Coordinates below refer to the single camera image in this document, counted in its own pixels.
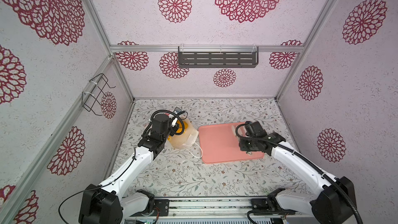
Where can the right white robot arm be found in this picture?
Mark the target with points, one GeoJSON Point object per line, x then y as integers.
{"type": "Point", "coordinates": [333, 200]}

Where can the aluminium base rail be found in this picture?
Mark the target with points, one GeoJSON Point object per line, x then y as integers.
{"type": "Point", "coordinates": [213, 210]}

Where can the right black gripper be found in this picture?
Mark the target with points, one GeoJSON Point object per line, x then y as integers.
{"type": "Point", "coordinates": [246, 144]}

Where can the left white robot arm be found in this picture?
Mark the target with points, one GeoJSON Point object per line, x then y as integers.
{"type": "Point", "coordinates": [107, 202]}

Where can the grey slotted wall shelf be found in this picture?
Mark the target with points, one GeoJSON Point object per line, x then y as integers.
{"type": "Point", "coordinates": [221, 59]}

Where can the white floral paper bag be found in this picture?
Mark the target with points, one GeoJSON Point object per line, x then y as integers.
{"type": "Point", "coordinates": [187, 139]}

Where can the orange bundt fake bread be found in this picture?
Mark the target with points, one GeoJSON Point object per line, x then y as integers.
{"type": "Point", "coordinates": [178, 127]}

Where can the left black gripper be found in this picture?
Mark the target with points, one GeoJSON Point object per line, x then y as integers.
{"type": "Point", "coordinates": [173, 124]}

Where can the pink plastic tray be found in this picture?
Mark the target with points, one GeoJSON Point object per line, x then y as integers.
{"type": "Point", "coordinates": [220, 144]}

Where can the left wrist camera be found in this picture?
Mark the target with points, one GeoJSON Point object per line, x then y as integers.
{"type": "Point", "coordinates": [181, 113]}

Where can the black wire wall rack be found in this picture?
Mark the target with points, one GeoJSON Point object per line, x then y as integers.
{"type": "Point", "coordinates": [100, 100]}

